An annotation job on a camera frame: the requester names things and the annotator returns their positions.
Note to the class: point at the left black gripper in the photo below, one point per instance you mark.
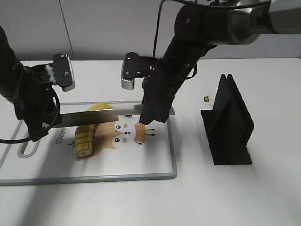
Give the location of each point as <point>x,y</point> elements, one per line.
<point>36,102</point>

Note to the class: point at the right black cloth-covered gripper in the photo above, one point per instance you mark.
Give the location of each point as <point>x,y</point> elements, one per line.
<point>159,90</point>

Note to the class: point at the knife with white handle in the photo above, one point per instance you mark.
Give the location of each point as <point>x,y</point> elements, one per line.
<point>97,116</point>

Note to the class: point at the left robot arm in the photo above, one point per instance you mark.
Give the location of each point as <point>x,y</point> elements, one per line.
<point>9,76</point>

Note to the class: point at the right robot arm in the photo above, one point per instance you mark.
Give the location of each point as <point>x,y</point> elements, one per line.
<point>199,29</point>

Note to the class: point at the yellow banana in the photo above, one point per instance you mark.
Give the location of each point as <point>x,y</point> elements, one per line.
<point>84,138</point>

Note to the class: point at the white grey-rimmed cutting board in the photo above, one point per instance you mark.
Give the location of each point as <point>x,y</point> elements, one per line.
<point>123,151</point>

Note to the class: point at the black knife stand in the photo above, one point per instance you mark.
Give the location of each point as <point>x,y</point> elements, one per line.
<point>228,125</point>

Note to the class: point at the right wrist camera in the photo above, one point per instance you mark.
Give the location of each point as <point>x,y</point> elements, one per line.
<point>135,66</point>

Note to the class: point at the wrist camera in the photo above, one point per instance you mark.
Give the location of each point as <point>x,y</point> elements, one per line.
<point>135,66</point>
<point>60,72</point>

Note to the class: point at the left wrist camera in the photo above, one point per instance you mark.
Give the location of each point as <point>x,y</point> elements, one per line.
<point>60,72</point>

